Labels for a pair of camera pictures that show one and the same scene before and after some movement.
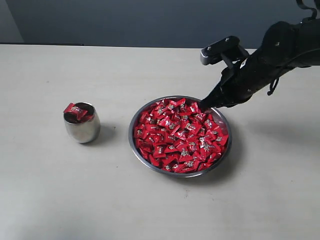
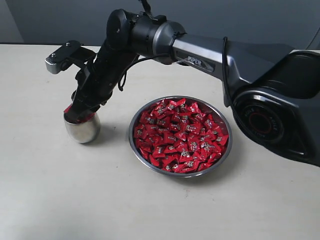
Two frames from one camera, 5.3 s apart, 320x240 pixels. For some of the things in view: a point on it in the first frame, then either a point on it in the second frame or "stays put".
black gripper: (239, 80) -> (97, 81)
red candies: (78, 113) stays put
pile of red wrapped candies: (175, 135) stays put
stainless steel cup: (82, 123) stays put
